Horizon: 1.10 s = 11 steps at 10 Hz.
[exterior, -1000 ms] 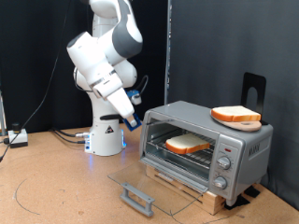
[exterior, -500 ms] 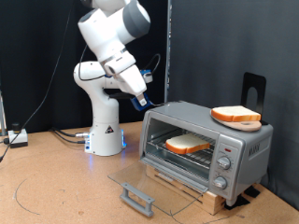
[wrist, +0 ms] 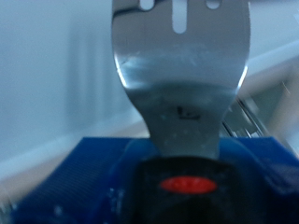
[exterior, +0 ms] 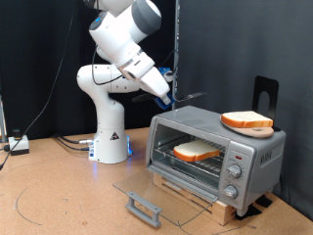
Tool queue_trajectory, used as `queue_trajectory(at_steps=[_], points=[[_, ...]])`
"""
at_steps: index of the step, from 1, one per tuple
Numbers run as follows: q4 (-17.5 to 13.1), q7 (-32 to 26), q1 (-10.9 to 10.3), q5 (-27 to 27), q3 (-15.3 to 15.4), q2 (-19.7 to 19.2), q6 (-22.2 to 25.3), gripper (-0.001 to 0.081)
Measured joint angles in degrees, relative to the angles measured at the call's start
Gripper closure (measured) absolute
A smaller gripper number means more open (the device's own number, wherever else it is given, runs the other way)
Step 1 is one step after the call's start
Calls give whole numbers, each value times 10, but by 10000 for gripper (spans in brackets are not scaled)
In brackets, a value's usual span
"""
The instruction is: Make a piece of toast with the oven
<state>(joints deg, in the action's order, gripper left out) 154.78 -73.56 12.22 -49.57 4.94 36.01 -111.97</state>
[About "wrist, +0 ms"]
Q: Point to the metal oven rack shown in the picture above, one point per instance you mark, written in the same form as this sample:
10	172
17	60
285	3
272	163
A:
246	119

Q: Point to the silver toaster oven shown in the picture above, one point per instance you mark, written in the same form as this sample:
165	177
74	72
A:
46	77

